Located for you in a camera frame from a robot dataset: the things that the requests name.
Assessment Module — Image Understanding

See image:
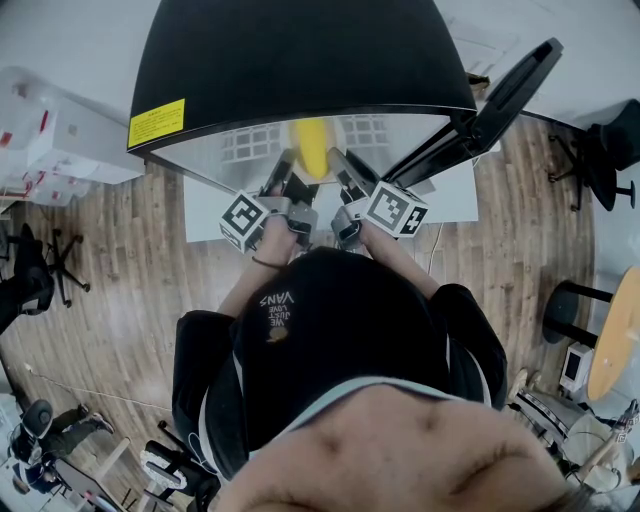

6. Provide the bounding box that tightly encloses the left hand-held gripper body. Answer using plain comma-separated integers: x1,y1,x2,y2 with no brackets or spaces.
218,172,321,255

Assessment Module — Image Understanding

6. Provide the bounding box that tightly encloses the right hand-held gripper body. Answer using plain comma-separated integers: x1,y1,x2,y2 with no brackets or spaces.
330,179,430,251

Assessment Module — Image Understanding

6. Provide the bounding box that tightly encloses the yellow corn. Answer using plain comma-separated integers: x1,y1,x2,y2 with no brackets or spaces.
293,118,334,181

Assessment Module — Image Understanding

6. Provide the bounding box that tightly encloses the black mini fridge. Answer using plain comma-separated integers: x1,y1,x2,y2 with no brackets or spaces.
125,0,565,194

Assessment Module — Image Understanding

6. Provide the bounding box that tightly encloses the person's right forearm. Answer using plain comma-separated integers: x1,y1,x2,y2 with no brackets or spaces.
359,224,441,301

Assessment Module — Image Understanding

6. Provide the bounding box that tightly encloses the person's left forearm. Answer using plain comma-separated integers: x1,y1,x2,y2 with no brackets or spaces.
214,222,296,321

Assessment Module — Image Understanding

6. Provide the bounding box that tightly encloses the large white table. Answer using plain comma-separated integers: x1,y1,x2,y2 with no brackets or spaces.
182,144,481,244

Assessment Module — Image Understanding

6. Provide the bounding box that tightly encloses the person in face mask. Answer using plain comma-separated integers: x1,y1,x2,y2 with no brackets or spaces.
172,245,509,481

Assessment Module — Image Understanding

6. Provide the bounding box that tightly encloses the white cardboard box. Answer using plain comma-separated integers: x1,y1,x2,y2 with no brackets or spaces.
27,92,146,186

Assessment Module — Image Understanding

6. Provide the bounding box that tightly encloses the clear plastic storage bin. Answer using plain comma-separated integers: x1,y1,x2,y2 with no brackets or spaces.
0,159,91,207
0,67,66,151

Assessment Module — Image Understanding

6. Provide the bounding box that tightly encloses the black office chair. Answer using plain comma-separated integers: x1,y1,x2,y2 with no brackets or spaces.
0,222,91,336
547,98,640,212

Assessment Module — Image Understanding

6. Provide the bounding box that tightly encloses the small white screen device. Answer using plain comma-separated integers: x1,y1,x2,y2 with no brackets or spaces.
559,342,595,394

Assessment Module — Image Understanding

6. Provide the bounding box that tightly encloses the person's head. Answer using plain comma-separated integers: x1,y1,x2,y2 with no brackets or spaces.
214,384,596,512

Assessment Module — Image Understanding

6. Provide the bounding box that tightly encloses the round wooden table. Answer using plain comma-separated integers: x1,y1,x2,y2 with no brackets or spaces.
587,266,640,401

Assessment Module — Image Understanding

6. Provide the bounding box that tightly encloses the black chair with patterned cushion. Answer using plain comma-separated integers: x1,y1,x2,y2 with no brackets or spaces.
139,419,221,512

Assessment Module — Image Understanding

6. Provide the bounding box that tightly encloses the dark desk with wooden leg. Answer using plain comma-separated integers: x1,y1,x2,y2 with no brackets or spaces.
49,437,131,512

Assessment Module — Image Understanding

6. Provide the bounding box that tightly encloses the white wire fridge shelf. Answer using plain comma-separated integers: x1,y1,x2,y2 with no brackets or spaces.
219,115,391,162

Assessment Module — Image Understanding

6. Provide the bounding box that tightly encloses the white cable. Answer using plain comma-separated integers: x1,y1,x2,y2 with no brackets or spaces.
24,364,174,412
427,222,446,274

